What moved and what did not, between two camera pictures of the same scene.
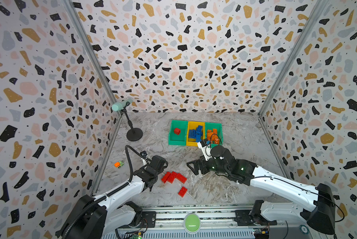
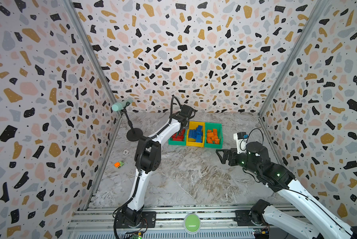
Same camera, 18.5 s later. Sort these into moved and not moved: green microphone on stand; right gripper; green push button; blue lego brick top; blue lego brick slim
Moved: right gripper
Not moved: blue lego brick slim; blue lego brick top; green microphone on stand; green push button
